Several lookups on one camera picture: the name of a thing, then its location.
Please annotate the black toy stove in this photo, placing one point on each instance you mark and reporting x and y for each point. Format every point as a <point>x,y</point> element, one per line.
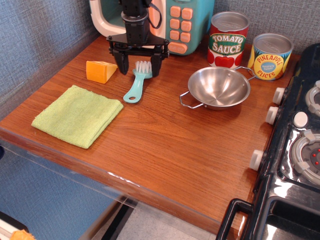
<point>286,203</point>

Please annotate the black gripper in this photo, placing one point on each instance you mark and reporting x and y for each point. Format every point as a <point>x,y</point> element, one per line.
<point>138,40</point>

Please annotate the orange object bottom left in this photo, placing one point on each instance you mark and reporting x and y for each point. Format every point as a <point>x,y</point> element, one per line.
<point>21,235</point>

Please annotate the teal dish brush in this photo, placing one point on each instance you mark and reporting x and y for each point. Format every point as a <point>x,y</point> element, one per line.
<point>142,71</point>

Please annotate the steel colander bowl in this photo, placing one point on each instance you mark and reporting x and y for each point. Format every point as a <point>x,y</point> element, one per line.
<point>219,88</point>

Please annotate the teal toy microwave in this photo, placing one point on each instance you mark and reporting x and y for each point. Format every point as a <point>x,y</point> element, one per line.
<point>183,22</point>

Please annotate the green folded cloth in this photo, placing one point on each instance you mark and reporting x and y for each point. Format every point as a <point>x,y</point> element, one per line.
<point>78,116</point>

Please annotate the pineapple slices can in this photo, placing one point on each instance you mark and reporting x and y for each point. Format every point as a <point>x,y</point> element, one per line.
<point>269,56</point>

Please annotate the tomato sauce can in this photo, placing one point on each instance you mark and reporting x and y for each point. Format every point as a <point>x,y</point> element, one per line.
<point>227,38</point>

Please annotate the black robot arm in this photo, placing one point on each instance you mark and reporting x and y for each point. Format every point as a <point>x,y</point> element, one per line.
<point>138,6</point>

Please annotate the orange cheese wedge toy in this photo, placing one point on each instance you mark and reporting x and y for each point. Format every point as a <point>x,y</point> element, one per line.
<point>100,71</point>

